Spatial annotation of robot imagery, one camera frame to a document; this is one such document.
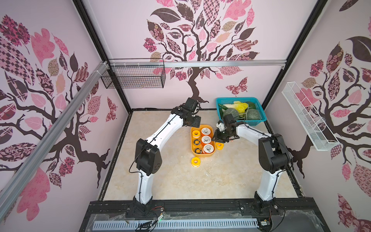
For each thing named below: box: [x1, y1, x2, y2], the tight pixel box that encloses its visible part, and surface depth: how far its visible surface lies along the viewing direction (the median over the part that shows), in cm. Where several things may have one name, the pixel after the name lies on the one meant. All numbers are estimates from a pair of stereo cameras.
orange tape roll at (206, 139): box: [200, 135, 212, 145], surface depth 98 cm
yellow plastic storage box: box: [190, 124, 216, 158], surface depth 99 cm
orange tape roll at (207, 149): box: [202, 144, 215, 155], surface depth 94 cm
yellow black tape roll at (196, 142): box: [193, 139, 201, 146], surface depth 101 cm
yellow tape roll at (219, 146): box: [215, 142, 225, 151], surface depth 99 cm
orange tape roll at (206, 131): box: [200, 127, 212, 136], surface depth 102 cm
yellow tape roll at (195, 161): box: [190, 156, 201, 168], surface depth 91 cm
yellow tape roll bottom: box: [191, 130, 201, 139], surface depth 102 cm
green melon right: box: [246, 108, 261, 120], surface depth 106 cm
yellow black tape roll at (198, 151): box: [194, 147, 203, 155], surface depth 96 cm
